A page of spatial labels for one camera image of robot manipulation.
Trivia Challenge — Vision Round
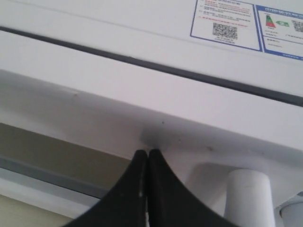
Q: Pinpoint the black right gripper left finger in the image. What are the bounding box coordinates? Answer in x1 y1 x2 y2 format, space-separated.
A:
66 150 148 227

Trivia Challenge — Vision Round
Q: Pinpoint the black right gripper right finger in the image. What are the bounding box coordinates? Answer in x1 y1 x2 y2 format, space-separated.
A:
148 149 225 227

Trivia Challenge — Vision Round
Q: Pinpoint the white microwave door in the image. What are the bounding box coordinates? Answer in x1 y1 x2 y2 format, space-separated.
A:
0 30 303 227

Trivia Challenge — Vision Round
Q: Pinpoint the white Midea microwave body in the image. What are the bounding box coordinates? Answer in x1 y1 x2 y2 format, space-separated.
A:
0 0 303 106

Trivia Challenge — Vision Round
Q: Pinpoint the blue white label sticker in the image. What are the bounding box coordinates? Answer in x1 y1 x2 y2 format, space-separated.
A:
190 0 303 61

